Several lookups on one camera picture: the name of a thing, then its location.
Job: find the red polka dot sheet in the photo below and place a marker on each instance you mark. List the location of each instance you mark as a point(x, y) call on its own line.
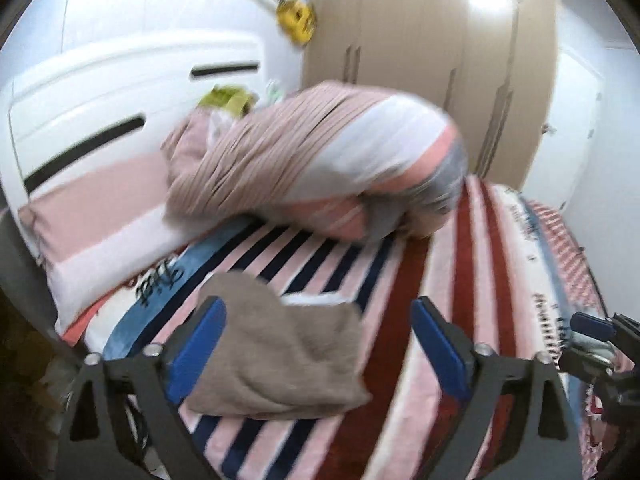
point(565, 250)

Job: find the pink and white pillow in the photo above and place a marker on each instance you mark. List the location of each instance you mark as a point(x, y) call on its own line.
point(105, 230)

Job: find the striped printed blanket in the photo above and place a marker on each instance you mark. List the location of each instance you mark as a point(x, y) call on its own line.
point(400, 340)

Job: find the white door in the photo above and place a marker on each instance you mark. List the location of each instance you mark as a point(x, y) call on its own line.
point(570, 130)

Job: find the brown knitted sweater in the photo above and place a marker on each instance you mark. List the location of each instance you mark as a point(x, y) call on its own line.
point(280, 355)

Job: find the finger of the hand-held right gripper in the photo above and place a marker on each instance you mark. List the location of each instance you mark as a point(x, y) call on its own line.
point(592, 326)
point(582, 362)

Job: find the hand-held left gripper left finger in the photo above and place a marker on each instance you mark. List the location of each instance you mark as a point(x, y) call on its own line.
point(196, 355)

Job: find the white bed headboard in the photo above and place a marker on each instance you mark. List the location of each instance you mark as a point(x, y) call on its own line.
point(125, 90)

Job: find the yellow-green cloth item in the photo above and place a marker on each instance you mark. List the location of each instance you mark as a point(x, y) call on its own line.
point(227, 97)

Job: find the striped folded duvet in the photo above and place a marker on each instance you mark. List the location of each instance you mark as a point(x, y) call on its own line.
point(320, 160)

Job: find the grey-blue garment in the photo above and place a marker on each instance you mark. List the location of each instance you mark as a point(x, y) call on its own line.
point(592, 347)

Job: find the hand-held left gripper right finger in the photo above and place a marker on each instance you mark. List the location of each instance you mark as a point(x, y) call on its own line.
point(440, 355)

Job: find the wooden wardrobe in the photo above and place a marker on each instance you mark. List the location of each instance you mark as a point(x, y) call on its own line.
point(430, 60)

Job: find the yellow guitar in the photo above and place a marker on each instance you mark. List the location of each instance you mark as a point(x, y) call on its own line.
point(290, 7)

